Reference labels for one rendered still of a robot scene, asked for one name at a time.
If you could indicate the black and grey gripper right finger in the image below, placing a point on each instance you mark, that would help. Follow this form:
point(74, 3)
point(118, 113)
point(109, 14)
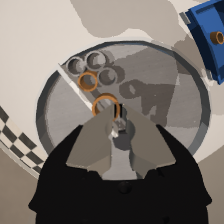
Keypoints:
point(153, 147)

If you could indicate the grey round turntable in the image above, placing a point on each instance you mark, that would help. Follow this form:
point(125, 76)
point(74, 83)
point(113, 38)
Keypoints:
point(150, 81)

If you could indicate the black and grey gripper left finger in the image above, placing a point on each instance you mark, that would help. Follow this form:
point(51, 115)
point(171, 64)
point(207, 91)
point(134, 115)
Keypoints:
point(86, 148)

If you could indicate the grey metal bushing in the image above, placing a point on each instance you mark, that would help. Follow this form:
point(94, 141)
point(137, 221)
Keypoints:
point(105, 83)
point(71, 70)
point(88, 64)

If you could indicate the bronze bushing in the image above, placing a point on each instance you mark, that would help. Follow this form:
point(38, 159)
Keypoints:
point(95, 110)
point(83, 85)
point(214, 39)

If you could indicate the blue open-top crate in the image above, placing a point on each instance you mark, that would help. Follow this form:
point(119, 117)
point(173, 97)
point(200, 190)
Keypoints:
point(211, 17)

